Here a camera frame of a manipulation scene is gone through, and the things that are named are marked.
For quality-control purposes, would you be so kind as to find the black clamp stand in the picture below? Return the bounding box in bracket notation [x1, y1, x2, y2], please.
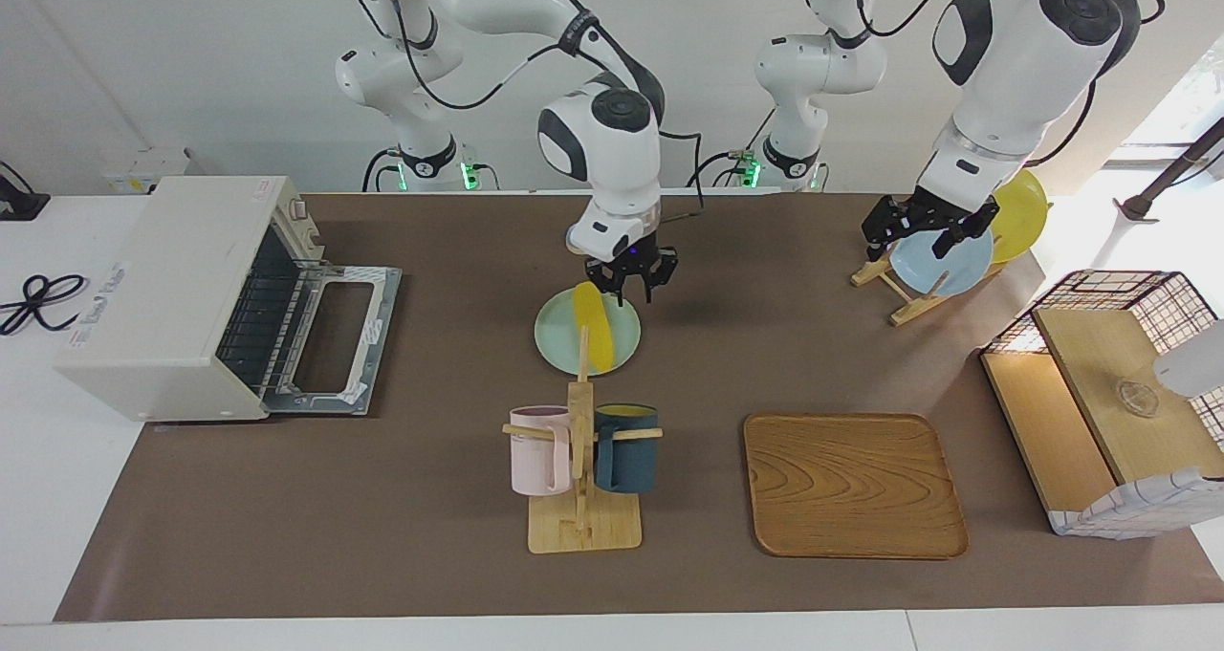
[0, 161, 51, 222]

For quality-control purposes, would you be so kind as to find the light blue plate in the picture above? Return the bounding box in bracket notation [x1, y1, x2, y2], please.
[887, 228, 994, 297]

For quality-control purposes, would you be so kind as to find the white checked cloth liner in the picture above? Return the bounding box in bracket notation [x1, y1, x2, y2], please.
[1047, 467, 1224, 539]

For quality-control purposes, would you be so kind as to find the wooden plate rack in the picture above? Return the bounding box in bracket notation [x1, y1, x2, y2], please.
[850, 233, 1010, 327]

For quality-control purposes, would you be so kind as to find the white toaster oven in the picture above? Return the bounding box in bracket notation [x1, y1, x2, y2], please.
[55, 175, 331, 424]

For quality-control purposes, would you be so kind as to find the oven door with glass window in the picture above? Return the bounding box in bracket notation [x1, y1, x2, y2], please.
[263, 264, 403, 416]

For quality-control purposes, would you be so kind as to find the black arm base cable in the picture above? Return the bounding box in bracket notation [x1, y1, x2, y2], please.
[686, 150, 756, 189]
[361, 149, 403, 193]

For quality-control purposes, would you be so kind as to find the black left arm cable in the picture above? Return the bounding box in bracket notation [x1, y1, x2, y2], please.
[806, 0, 1168, 169]

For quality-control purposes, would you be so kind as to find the pink mug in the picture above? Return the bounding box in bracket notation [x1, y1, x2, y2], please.
[509, 405, 575, 496]

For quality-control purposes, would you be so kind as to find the dark blue mug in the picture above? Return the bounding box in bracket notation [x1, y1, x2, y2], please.
[593, 402, 659, 494]

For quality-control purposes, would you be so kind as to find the wire basket with wooden shelves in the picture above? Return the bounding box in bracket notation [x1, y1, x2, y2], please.
[979, 270, 1224, 539]

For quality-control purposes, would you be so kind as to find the blurred white cylinder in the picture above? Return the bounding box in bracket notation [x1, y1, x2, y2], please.
[1152, 319, 1224, 399]

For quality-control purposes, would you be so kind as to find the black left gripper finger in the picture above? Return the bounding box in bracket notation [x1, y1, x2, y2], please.
[863, 206, 895, 260]
[931, 219, 974, 259]

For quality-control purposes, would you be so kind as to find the black tripod pole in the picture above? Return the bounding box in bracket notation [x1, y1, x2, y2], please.
[1114, 116, 1224, 224]

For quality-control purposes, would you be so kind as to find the black coiled cable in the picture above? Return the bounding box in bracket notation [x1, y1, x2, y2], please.
[0, 273, 89, 336]

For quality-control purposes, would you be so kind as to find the wooden serving tray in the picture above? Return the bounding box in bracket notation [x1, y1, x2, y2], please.
[743, 412, 971, 561]

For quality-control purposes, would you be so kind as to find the yellow corn cob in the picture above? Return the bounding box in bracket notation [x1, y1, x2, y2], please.
[572, 281, 616, 368]

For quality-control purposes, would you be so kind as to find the mint green plate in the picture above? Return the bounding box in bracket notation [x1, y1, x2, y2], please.
[534, 286, 643, 378]

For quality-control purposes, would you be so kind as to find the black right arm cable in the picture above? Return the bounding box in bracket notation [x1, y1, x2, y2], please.
[349, 0, 706, 224]

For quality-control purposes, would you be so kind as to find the white wall socket box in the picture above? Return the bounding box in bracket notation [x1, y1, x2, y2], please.
[103, 149, 192, 196]

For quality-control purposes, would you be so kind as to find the yellow plate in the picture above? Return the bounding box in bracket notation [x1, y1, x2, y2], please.
[990, 169, 1050, 265]

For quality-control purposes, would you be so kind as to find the wooden mug rack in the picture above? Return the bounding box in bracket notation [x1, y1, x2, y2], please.
[502, 324, 664, 554]

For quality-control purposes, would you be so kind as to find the brown table mat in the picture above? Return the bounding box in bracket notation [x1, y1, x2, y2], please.
[53, 192, 1224, 623]

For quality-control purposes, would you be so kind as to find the small clear glass dish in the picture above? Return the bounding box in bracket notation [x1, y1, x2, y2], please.
[1116, 380, 1161, 418]

